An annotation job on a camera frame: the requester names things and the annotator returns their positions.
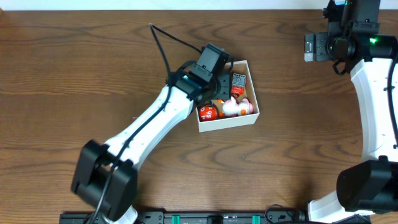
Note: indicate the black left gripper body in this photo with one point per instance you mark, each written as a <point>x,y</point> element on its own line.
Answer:
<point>224,84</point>

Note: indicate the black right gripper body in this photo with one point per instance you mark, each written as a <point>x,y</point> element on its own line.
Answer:
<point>328,48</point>

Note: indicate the pink white toy duck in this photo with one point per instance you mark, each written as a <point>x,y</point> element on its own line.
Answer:
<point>231,108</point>

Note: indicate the red toy fire truck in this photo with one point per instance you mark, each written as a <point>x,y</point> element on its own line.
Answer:
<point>238,85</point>

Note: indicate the red lettered ball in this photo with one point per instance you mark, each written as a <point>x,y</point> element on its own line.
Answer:
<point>207,113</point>

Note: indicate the white cardboard box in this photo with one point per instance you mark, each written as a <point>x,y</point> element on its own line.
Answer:
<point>240,67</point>

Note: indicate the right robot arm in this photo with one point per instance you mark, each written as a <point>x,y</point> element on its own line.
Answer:
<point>370,58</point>

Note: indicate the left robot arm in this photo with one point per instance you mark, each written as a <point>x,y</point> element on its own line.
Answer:
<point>106,175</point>

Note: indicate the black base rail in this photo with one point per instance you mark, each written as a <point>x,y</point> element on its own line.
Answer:
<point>275,215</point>

